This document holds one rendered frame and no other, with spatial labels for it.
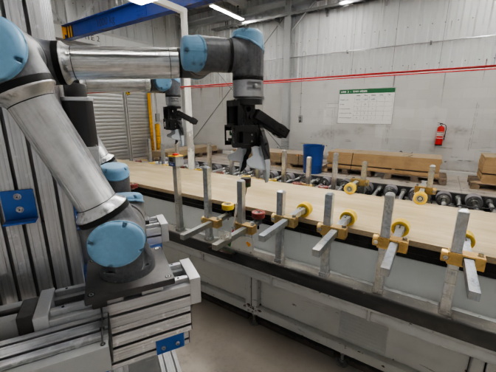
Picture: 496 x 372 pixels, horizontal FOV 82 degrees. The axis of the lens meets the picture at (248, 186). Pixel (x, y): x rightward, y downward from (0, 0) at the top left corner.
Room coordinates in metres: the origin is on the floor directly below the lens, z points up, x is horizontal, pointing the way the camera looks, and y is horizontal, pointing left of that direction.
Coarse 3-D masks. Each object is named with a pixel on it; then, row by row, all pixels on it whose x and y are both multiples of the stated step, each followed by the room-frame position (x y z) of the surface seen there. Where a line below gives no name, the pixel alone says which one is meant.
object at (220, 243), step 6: (252, 222) 1.58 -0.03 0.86; (258, 222) 1.60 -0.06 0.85; (240, 228) 1.49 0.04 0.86; (246, 228) 1.49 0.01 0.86; (234, 234) 1.41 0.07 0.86; (240, 234) 1.45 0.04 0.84; (222, 240) 1.33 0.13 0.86; (228, 240) 1.36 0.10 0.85; (216, 246) 1.28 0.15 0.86; (222, 246) 1.32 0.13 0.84
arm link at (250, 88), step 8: (232, 80) 0.74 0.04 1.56; (240, 80) 0.71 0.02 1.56; (248, 80) 0.71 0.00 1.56; (256, 80) 0.71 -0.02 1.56; (232, 88) 0.74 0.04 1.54; (240, 88) 0.71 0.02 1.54; (248, 88) 0.71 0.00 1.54; (256, 88) 0.72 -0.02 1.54; (232, 96) 0.74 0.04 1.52; (240, 96) 0.71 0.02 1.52; (248, 96) 0.71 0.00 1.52; (256, 96) 0.71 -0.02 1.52
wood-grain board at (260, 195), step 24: (144, 168) 3.04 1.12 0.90; (168, 168) 3.04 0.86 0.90; (168, 192) 2.16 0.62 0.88; (192, 192) 2.09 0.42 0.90; (216, 192) 2.09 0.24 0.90; (264, 192) 2.09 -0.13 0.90; (288, 192) 2.09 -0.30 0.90; (312, 192) 2.09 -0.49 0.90; (336, 192) 2.09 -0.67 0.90; (312, 216) 1.57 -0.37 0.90; (336, 216) 1.57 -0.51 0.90; (360, 216) 1.57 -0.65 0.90; (408, 216) 1.57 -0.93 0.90; (432, 216) 1.57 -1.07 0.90; (480, 216) 1.57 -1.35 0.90; (432, 240) 1.25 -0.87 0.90; (480, 240) 1.25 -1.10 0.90
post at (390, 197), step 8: (392, 200) 1.12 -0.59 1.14; (384, 208) 1.13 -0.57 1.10; (392, 208) 1.12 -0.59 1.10; (384, 216) 1.13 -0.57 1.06; (392, 216) 1.13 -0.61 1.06; (384, 224) 1.13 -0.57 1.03; (384, 232) 1.13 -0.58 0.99; (384, 256) 1.12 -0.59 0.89; (376, 264) 1.13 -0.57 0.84; (376, 272) 1.13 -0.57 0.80; (376, 280) 1.13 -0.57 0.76; (376, 288) 1.13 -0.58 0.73
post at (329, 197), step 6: (330, 192) 1.28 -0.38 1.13; (330, 198) 1.26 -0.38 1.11; (324, 204) 1.27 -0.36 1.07; (330, 204) 1.26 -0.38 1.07; (324, 210) 1.27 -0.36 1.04; (330, 210) 1.26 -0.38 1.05; (324, 216) 1.27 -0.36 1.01; (330, 216) 1.25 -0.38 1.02; (324, 222) 1.27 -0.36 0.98; (330, 222) 1.25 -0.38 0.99; (330, 246) 1.28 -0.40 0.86; (324, 252) 1.26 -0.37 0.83; (324, 258) 1.26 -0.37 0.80; (324, 264) 1.26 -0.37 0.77; (324, 270) 1.26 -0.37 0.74
